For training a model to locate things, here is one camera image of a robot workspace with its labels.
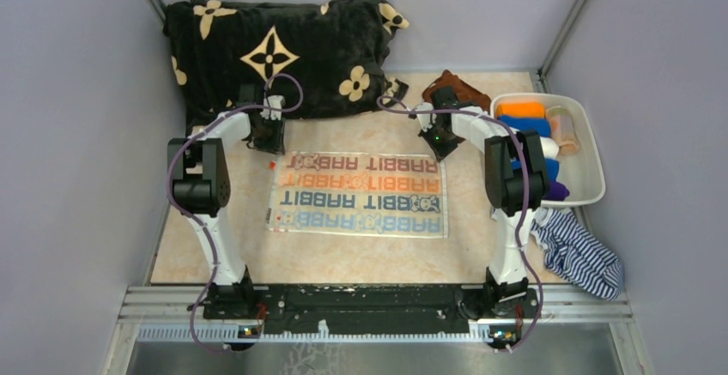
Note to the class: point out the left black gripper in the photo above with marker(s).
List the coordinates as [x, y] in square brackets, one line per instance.
[276, 145]

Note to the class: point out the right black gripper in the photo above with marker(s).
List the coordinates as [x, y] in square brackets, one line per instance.
[439, 152]

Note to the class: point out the orange blue patterned towel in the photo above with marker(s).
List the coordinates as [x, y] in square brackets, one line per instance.
[359, 194]

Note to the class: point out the orange polka dot towel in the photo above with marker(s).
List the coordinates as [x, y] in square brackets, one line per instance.
[562, 129]

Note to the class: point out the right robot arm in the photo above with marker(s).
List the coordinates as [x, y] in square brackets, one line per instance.
[516, 180]

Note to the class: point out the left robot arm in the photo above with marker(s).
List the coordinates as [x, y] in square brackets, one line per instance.
[199, 187]

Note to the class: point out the brown towel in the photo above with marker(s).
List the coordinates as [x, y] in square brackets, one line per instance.
[463, 90]

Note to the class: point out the orange rolled towel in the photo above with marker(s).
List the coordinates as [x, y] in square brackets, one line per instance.
[520, 110]

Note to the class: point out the blue rolled towel upper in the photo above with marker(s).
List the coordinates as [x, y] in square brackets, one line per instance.
[540, 125]

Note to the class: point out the blue rolled towel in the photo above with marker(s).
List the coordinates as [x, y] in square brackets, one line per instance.
[540, 125]
[552, 166]

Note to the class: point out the black pillow with beige flowers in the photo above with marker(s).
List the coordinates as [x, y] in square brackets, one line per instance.
[325, 59]

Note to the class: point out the white rolled towel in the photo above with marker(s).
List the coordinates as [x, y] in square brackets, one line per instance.
[549, 147]

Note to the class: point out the blue rolled towel lower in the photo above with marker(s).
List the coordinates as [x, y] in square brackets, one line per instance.
[552, 166]

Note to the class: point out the purple rolled towel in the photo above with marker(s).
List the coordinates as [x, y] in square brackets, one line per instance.
[558, 192]

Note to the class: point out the white plastic bin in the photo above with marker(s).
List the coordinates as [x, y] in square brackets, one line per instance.
[582, 173]

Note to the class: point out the blue white striped towel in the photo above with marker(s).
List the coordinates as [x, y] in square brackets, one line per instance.
[576, 255]

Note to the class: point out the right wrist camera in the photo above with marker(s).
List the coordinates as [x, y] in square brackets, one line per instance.
[425, 116]

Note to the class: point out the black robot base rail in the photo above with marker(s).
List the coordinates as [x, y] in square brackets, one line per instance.
[373, 313]

